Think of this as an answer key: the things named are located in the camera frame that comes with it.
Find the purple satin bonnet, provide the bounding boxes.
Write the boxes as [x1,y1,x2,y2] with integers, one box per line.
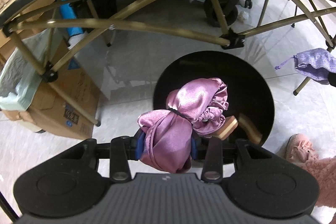
[137,78,229,173]

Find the lavender drawstring pouch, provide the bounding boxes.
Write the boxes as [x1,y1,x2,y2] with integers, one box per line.
[274,48,335,85]

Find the black round trash bin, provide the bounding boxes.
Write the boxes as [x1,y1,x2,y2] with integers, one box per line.
[152,50,276,166]

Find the pink fuzzy slipper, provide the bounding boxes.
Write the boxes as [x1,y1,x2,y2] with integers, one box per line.
[285,134,319,164]

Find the cardboard box with green liner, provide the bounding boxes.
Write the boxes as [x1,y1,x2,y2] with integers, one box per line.
[0,37,100,140]

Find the folding table frame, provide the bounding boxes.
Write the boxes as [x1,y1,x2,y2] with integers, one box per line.
[0,0,336,127]

